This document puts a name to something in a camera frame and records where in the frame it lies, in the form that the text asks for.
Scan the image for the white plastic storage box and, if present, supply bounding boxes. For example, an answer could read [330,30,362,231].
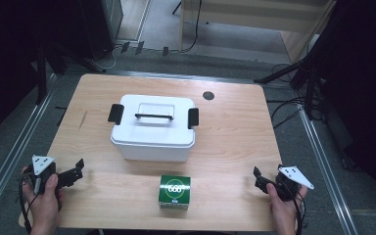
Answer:
[111,135,196,164]

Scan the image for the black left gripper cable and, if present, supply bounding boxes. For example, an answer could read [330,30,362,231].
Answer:
[18,174,35,235]

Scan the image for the white floor cable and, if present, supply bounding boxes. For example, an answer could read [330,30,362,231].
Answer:
[100,45,122,71]

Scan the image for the light wooden cabinet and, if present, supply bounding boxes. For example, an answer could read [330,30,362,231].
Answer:
[178,0,338,64]

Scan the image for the person's left hand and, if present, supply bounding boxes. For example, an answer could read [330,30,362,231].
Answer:
[21,165,67,235]

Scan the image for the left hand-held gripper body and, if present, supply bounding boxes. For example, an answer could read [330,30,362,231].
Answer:
[25,155,60,196]

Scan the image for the black hanging cable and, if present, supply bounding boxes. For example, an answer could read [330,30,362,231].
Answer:
[170,0,204,54]

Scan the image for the white lid with black clips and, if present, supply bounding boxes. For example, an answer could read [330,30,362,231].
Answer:
[107,94,201,150]

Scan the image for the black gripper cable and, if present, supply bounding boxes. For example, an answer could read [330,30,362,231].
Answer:
[282,182,307,235]
[18,174,35,235]

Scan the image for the black metal post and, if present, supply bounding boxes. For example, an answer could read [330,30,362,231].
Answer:
[34,38,49,106]

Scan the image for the black tripod stand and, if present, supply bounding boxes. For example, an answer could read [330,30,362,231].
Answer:
[254,48,327,119]

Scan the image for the person's right hand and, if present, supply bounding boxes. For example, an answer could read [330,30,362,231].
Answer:
[265,182,309,235]

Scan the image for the aluminium floor rail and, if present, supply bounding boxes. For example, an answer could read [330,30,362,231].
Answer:
[297,106,360,235]
[0,72,58,228]

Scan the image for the black cabinet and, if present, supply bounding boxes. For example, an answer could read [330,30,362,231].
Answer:
[77,0,125,61]

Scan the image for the black floor cables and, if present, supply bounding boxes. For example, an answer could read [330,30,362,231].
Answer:
[266,63,322,129]

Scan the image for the green cardboard box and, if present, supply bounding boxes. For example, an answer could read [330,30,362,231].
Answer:
[158,174,192,211]

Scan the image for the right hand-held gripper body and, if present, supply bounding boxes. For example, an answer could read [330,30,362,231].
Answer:
[274,164,315,203]

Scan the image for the dark curtain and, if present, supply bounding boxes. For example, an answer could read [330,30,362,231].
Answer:
[0,0,79,148]
[316,0,376,213]

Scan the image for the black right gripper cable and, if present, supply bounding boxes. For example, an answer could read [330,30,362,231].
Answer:
[282,182,307,235]

